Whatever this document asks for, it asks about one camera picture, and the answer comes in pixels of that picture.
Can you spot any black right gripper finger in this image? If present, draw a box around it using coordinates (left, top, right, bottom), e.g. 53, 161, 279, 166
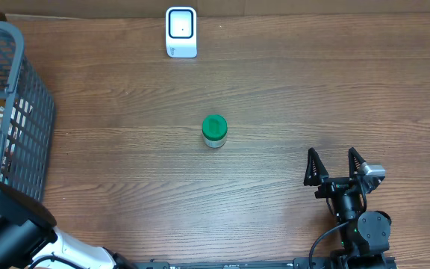
348, 147, 366, 179
303, 147, 329, 186

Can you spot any green lidded jar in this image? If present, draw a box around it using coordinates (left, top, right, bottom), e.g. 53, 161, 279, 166
202, 114, 228, 148

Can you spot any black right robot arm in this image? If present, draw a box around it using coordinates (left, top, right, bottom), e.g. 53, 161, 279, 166
303, 147, 397, 268

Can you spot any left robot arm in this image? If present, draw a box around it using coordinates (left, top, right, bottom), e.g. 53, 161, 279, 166
0, 181, 136, 268

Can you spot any white barcode scanner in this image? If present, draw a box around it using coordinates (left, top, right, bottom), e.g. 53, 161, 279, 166
165, 6, 198, 58

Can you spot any grey plastic shopping basket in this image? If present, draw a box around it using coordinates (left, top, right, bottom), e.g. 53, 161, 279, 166
0, 22, 56, 200

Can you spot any brown cardboard backdrop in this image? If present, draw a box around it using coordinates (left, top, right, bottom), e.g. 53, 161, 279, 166
0, 0, 430, 18

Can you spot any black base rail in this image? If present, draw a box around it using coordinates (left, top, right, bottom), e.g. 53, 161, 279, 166
133, 258, 336, 269

